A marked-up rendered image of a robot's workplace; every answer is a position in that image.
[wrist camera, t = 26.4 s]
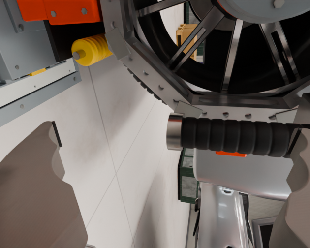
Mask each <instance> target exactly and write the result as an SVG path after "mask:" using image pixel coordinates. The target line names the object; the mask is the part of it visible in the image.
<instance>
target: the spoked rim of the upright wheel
mask: <svg viewBox="0 0 310 248"><path fill-rule="evenodd" d="M188 1H191V0H162V1H159V2H158V0H131V9H132V17H133V26H134V28H135V31H136V33H137V35H138V37H139V39H140V41H141V43H142V44H143V45H144V46H145V47H146V48H147V49H148V50H149V51H150V52H151V53H152V54H153V55H154V56H155V57H156V58H157V59H158V60H159V61H160V62H161V63H162V64H163V65H164V66H165V67H166V68H167V69H168V70H169V71H170V72H171V73H172V74H173V75H174V76H175V77H176V78H177V79H178V80H179V81H180V82H181V83H182V84H183V85H184V86H185V87H186V88H187V89H190V90H192V91H194V92H196V93H199V94H202V95H224V96H255V97H269V96H273V95H277V94H280V93H284V92H287V91H290V90H293V89H295V88H298V87H300V86H301V85H302V84H304V83H305V82H307V81H309V80H310V28H309V29H308V30H307V31H306V32H305V34H303V35H302V36H301V37H300V38H299V39H298V40H297V41H296V42H295V43H293V44H292V45H291V46H289V45H288V42H287V40H286V37H285V34H284V32H283V29H282V27H281V24H280V21H277V22H273V23H265V24H258V25H259V27H260V30H261V32H262V35H263V37H264V39H265V42H266V44H267V46H268V49H269V51H270V54H271V56H272V58H270V59H268V60H266V61H264V62H261V63H259V64H255V65H252V66H248V67H243V68H235V69H233V67H234V63H235V59H236V54H237V50H238V46H239V42H240V37H241V33H242V29H243V24H244V21H242V20H240V19H238V18H236V17H234V16H232V15H230V14H229V13H228V12H226V11H225V10H224V9H223V8H222V7H221V6H220V5H219V3H218V1H217V0H210V1H211V3H212V5H213V7H212V8H211V9H210V10H209V12H208V13H207V14H206V15H205V16H204V18H203V19H202V20H201V21H200V23H199V24H198V25H197V26H196V28H195V29H194V30H193V31H192V33H191V34H190V35H189V36H188V37H187V39H186V40H185V41H184V42H183V44H182V45H181V46H180V47H178V46H177V45H176V44H175V42H174V41H173V40H172V38H171V37H170V35H169V33H168V32H167V30H166V28H165V25H164V23H163V20H162V18H161V14H160V11H162V10H165V9H168V8H171V7H174V6H176V5H179V4H182V3H185V2H188ZM224 17H225V18H227V19H230V20H233V21H234V26H233V31H232V35H231V40H230V45H229V50H228V54H227V59H226V64H225V69H223V68H216V67H211V66H207V65H204V64H202V63H199V62H197V61H195V60H194V59H192V58H191V57H190V56H191V55H192V54H193V53H194V51H195V50H196V49H197V48H198V47H199V46H200V45H201V43H202V42H203V41H204V40H205V39H206V38H207V37H208V35H209V34H210V33H211V32H212V31H213V30H214V29H215V27H216V26H217V25H218V24H219V23H220V22H221V21H222V19H223V18H224ZM202 28H204V29H206V30H205V31H204V32H203V33H202V35H201V36H200V37H199V38H198V39H197V41H196V42H195V43H194V44H193V45H192V46H191V48H190V49H189V50H188V51H187V52H186V53H184V52H183V50H184V49H185V48H186V47H187V46H188V44H190V42H191V41H192V40H193V39H194V38H195V36H196V35H197V34H198V33H199V32H200V30H201V29H202ZM273 32H275V35H276V37H277V40H278V43H279V45H280V48H281V50H282V52H281V53H278V50H277V48H276V45H275V43H274V40H273V38H272V35H271V33H273Z"/></svg>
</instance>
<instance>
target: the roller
mask: <svg viewBox="0 0 310 248"><path fill-rule="evenodd" d="M105 34H106V33H101V34H97V35H93V36H90V37H86V38H82V39H78V40H76V41H74V42H73V44H72V47H71V51H72V55H73V57H74V59H75V60H76V61H77V62H78V63H79V64H80V65H83V66H89V65H91V64H94V63H96V62H98V61H100V60H102V59H104V58H106V57H108V56H110V55H112V54H113V53H112V52H111V51H110V50H109V49H108V44H107V39H106V37H105Z"/></svg>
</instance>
